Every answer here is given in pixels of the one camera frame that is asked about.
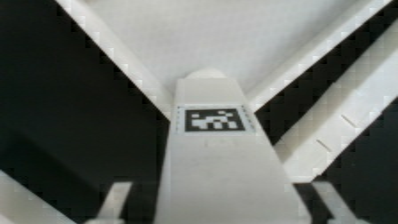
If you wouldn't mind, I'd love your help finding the white front fence bar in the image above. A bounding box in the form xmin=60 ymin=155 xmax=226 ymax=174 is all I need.
xmin=275 ymin=20 xmax=398 ymax=183

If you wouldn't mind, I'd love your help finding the white desk leg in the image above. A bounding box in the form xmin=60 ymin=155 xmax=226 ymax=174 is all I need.
xmin=0 ymin=171 xmax=76 ymax=224
xmin=153 ymin=69 xmax=311 ymax=224

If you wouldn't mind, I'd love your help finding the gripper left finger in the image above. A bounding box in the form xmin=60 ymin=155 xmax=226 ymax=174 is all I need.
xmin=83 ymin=182 xmax=133 ymax=224

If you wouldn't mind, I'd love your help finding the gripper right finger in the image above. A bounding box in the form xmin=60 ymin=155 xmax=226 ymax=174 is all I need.
xmin=313 ymin=181 xmax=371 ymax=224

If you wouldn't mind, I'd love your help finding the white desk tabletop tray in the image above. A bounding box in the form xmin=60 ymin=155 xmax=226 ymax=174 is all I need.
xmin=55 ymin=0 xmax=394 ymax=113

